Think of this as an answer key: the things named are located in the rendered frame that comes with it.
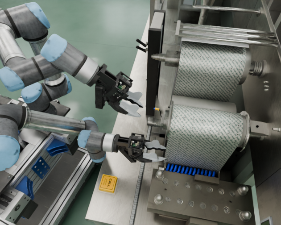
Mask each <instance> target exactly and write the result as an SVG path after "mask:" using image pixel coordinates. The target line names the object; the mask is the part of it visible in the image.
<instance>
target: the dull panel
mask: <svg viewBox="0 0 281 225"><path fill-rule="evenodd" d="M230 28H234V24H233V21H232V24H231V27H230ZM229 102H230V103H235V105H236V113H241V112H242V111H245V106H244V97H243V90H242V85H237V87H236V89H235V91H234V93H233V95H232V97H231V99H230V101H229ZM245 149H246V152H245V153H244V155H243V156H242V157H241V158H240V160H239V161H238V162H237V163H236V165H235V166H234V167H233V168H232V169H231V182H232V183H241V182H242V181H243V180H244V179H245V178H246V177H247V176H248V175H249V174H250V173H251V172H252V171H253V166H252V157H251V150H250V143H249V140H248V142H247V145H246V147H245Z"/></svg>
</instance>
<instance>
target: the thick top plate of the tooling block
mask: <svg viewBox="0 0 281 225"><path fill-rule="evenodd" d="M157 171H158V169H154V168H153V174H152V180H151V185H150V191H149V199H148V205H147V212H152V213H158V214H162V215H167V216H172V217H178V218H182V219H187V220H188V219H189V218H190V217H194V218H198V219H203V220H208V221H214V222H217V225H256V220H255V213H254V205H253V198H252V188H251V186H250V185H246V186H247V187H248V192H247V194H246V195H244V196H241V195H239V194H238V192H237V188H238V187H240V186H242V185H245V184H239V183H232V182H227V181H222V180H219V184H218V185H214V184H208V183H202V182H197V181H194V175H187V174H182V173H177V172H171V171H164V172H163V174H164V178H163V180H160V181H159V180H157V179H156V178H155V174H156V173H157ZM157 194H161V195H162V197H163V203H162V204H161V205H157V204H155V202H154V197H155V196H156V195H157ZM241 211H249V212H250V213H251V218H250V220H249V221H248V222H243V221H242V220H241V219H240V217H239V213H240V212H241Z"/></svg>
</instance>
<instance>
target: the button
mask: <svg viewBox="0 0 281 225"><path fill-rule="evenodd" d="M116 183H117V177H116V176H111V175H104V174H103V176H102V179H101V182H100V185H99V190H101V191H105V192H111V193H114V191H115V187H116Z"/></svg>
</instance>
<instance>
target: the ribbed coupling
mask: <svg viewBox="0 0 281 225"><path fill-rule="evenodd" d="M266 69H267V62H266V60H261V61H260V62H259V61H252V63H251V66H250V69H249V74H250V75H253V76H256V77H257V78H262V77H263V76H264V75H265V72H266Z"/></svg>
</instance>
